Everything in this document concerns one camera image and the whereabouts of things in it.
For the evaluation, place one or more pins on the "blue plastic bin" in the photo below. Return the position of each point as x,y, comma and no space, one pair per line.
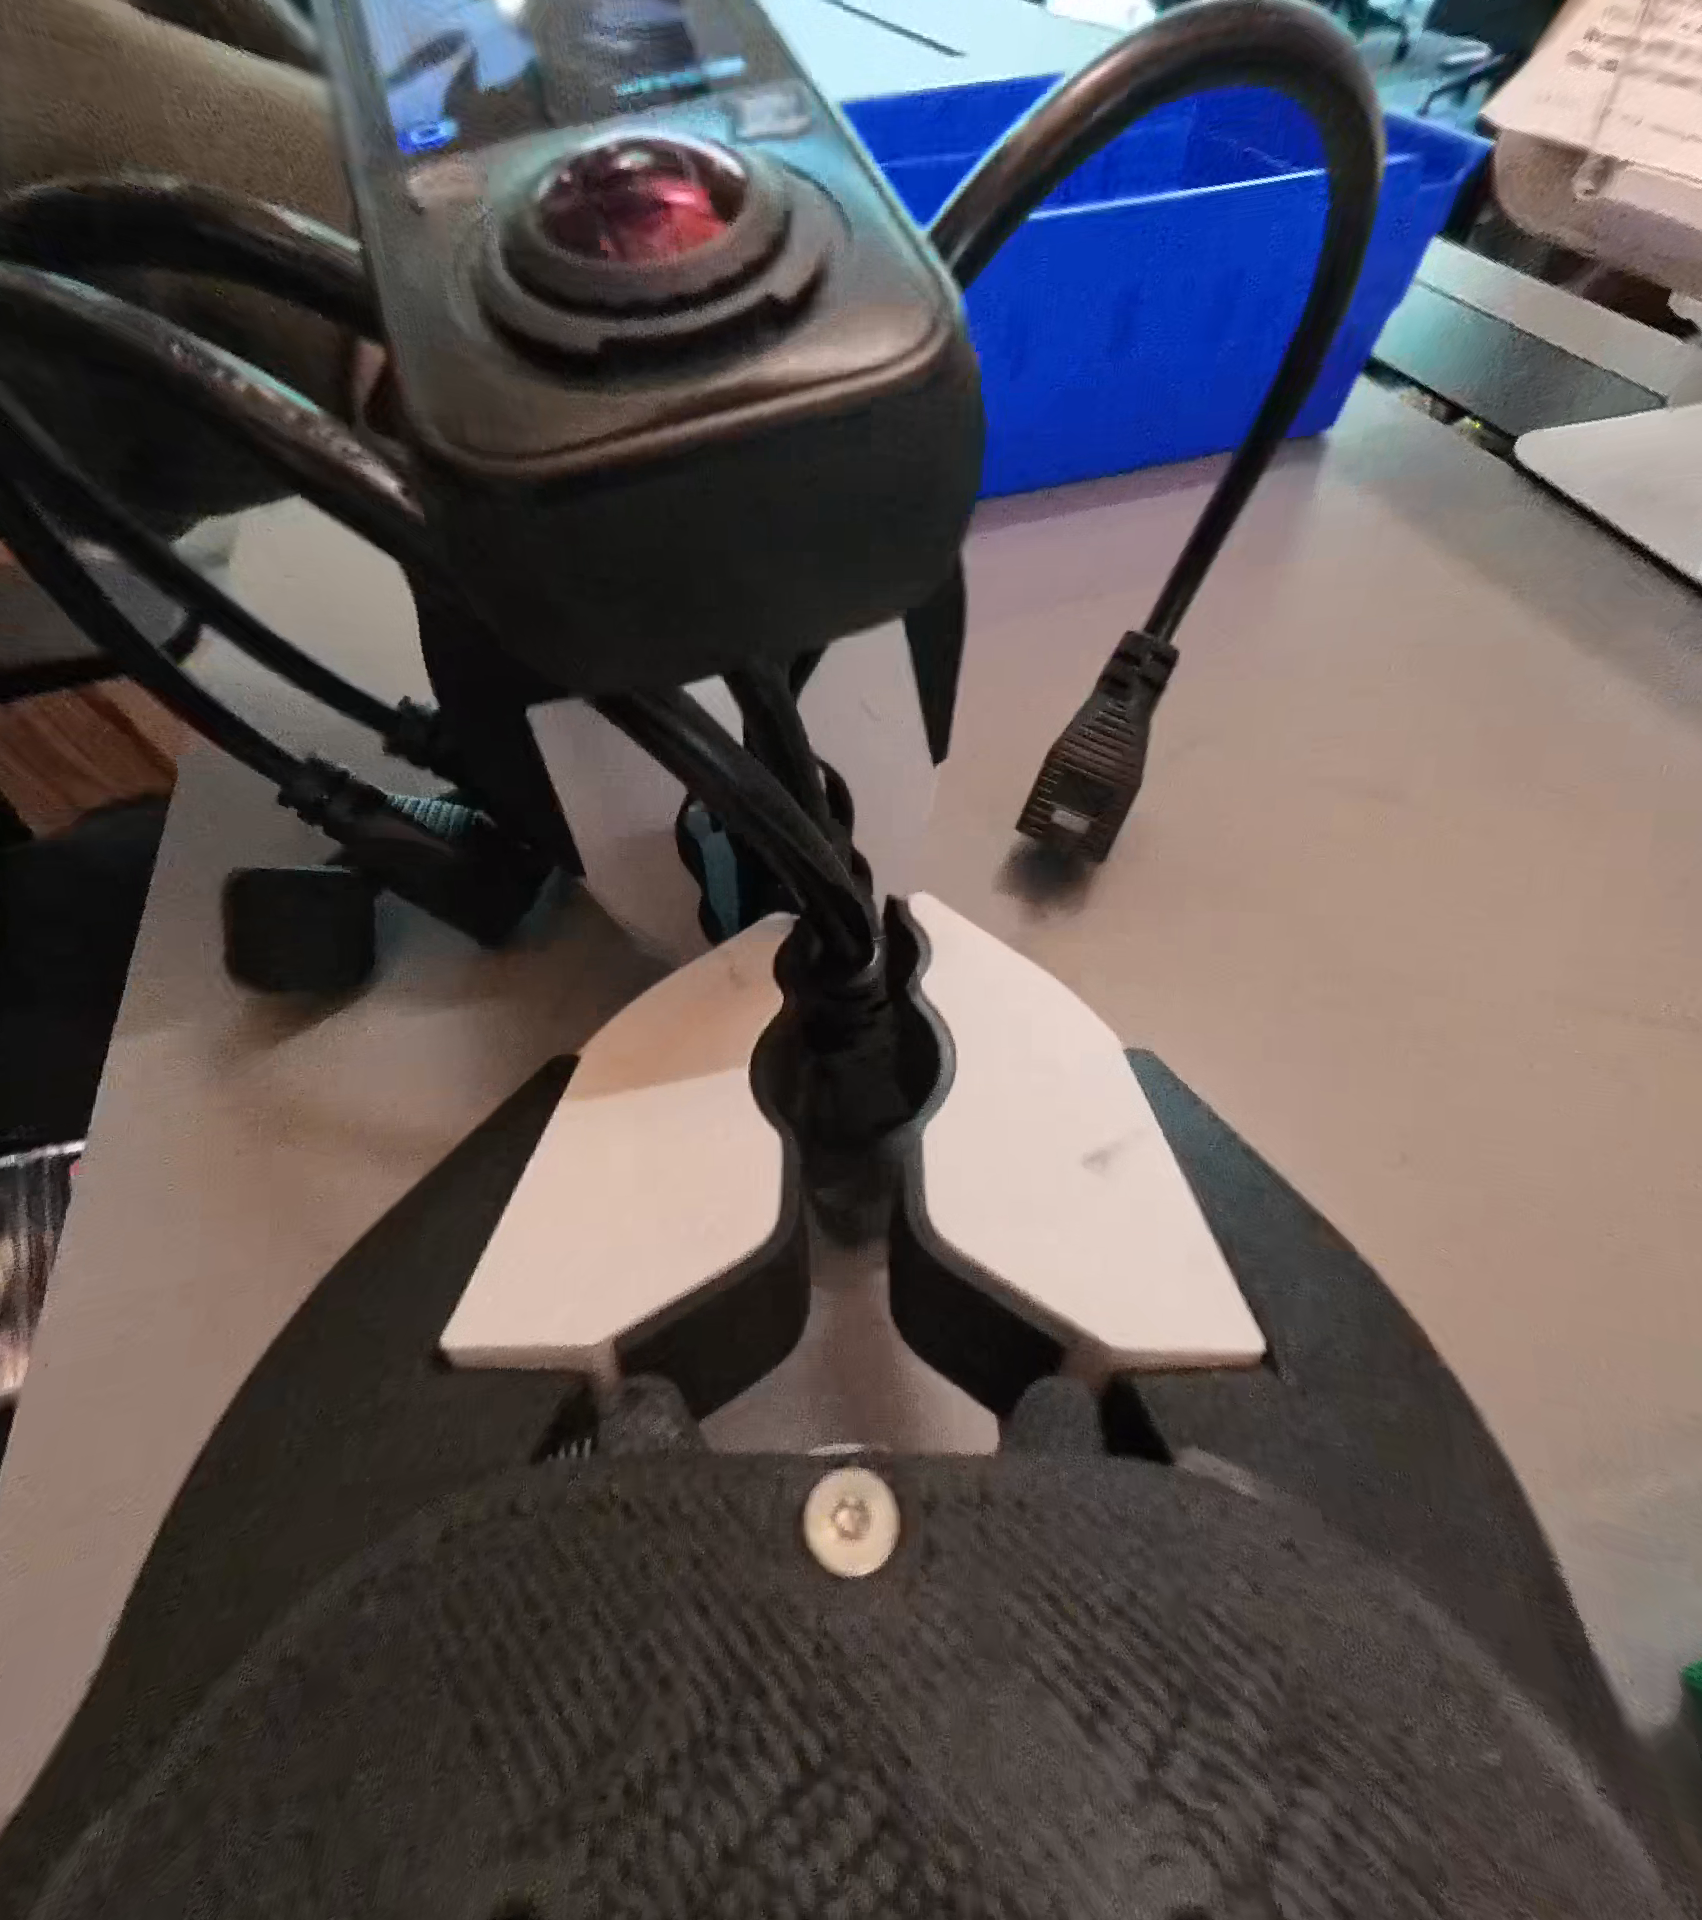
1167,331

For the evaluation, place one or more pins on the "printed instruction sheet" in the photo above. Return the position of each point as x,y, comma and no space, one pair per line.
1691,91

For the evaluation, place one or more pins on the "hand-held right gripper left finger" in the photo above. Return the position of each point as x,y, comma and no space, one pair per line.
626,1200

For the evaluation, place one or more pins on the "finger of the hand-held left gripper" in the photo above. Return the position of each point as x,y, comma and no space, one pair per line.
896,780
626,825

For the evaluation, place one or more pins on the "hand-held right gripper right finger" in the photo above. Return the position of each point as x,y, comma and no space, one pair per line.
1076,1200

